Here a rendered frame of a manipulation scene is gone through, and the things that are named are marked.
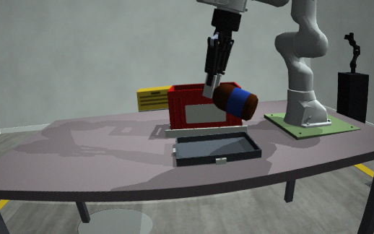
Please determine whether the red crate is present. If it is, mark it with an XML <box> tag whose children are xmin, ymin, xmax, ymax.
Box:
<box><xmin>168</xmin><ymin>83</ymin><xmax>242</xmax><ymax>130</ymax></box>

